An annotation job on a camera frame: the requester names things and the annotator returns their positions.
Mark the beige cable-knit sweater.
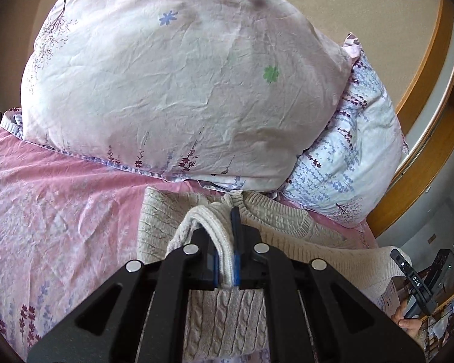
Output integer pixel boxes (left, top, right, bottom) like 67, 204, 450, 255
137, 188, 402, 361

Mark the person's right hand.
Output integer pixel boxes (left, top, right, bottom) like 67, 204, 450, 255
391, 300, 422, 339

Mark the pink floral bed sheet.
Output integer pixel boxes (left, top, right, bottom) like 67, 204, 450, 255
0, 109, 399, 358

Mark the white blue floral pillow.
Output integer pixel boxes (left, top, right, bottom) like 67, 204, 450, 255
275, 31, 410, 230

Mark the pale pink floral pillow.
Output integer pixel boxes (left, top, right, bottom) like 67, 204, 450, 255
21, 0, 353, 192

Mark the wooden window frame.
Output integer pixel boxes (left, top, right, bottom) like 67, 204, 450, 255
367, 0, 454, 245

